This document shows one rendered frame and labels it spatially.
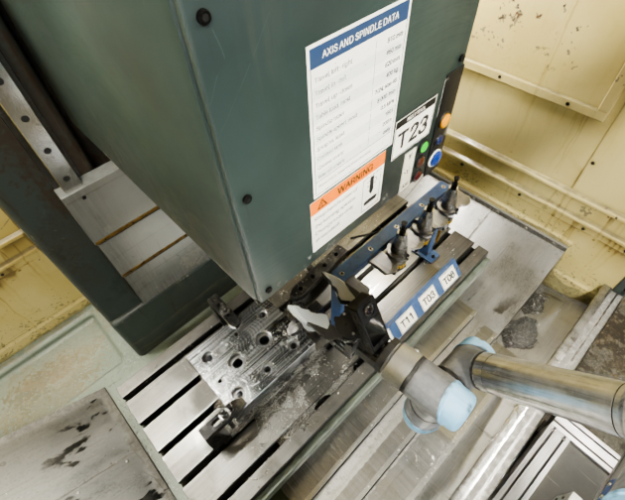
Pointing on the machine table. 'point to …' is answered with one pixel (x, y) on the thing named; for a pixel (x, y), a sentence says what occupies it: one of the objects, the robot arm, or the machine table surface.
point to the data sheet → (354, 92)
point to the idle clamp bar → (317, 275)
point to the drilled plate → (252, 326)
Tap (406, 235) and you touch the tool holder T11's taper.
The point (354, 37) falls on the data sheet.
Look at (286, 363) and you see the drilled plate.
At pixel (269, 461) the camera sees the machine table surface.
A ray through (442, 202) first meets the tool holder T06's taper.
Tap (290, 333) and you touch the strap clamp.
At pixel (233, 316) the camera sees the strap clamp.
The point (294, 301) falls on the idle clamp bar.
